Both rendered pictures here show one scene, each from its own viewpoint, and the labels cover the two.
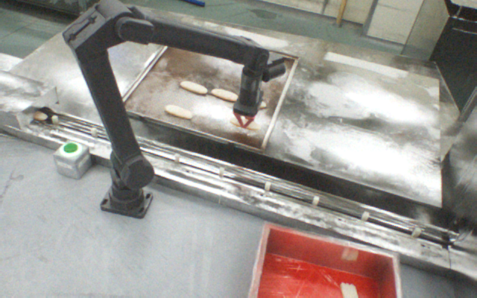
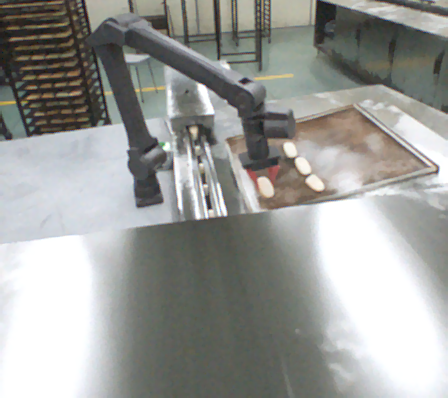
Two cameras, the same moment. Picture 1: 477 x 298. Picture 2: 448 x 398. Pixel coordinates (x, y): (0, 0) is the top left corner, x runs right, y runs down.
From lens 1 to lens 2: 103 cm
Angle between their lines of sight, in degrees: 58
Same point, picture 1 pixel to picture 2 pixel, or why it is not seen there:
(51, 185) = not seen: hidden behind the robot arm
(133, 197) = (141, 187)
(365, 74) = not seen: outside the picture
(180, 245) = not seen: hidden behind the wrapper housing
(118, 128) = (124, 116)
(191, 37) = (168, 54)
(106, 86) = (112, 75)
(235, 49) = (214, 80)
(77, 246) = (97, 196)
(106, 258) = (93, 209)
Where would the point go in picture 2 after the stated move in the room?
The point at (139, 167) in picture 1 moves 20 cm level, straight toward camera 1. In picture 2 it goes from (134, 156) to (66, 181)
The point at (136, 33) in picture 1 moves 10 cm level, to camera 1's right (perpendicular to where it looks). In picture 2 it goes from (113, 34) to (118, 41)
